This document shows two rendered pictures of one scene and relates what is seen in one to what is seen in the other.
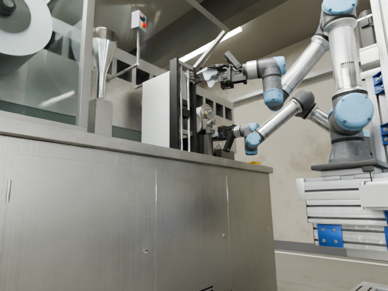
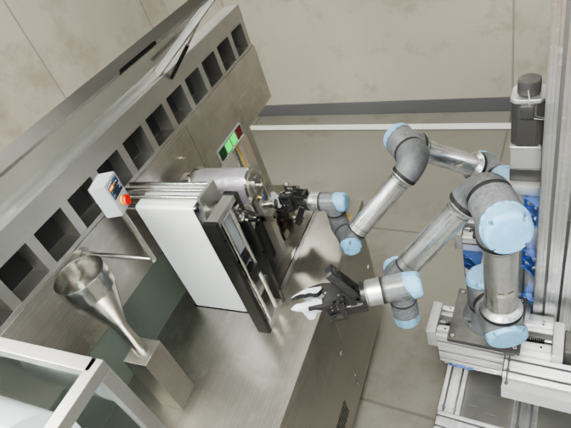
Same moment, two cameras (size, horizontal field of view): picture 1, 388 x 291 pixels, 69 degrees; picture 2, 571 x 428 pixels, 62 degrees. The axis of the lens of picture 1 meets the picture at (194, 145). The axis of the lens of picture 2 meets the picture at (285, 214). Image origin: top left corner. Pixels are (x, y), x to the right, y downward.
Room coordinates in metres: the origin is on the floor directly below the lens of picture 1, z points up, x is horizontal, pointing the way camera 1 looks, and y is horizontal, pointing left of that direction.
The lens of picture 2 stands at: (0.22, -0.01, 2.27)
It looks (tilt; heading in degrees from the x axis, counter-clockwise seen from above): 38 degrees down; 354
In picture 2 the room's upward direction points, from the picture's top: 21 degrees counter-clockwise
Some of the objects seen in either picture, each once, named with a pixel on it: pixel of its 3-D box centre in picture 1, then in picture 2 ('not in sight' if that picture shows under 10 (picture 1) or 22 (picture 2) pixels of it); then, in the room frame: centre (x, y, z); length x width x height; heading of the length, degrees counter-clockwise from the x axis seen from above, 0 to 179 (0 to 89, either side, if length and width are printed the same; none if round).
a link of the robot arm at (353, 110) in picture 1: (344, 60); (500, 273); (0.97, -0.57, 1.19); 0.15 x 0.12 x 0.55; 161
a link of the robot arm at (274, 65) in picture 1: (271, 67); (401, 287); (1.05, -0.32, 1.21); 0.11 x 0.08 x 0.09; 71
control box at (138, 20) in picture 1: (140, 22); (113, 194); (1.38, 0.28, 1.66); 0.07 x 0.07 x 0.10; 66
